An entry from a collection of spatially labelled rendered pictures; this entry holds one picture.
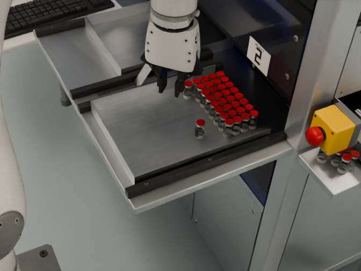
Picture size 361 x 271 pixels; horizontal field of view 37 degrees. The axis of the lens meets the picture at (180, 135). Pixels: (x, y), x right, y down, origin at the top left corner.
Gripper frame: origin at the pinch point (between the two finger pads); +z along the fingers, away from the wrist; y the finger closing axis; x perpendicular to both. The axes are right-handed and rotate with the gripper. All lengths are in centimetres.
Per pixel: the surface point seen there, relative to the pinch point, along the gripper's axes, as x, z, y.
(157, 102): -13.1, 18.9, 7.8
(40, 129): -67, 107, 85
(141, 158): 5.6, 18.8, 4.4
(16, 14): -40, 24, 64
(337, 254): -34, 86, -50
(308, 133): -3.4, 6.7, -29.0
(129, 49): -30.3, 18.9, 22.6
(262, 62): -21.2, 5.4, -14.9
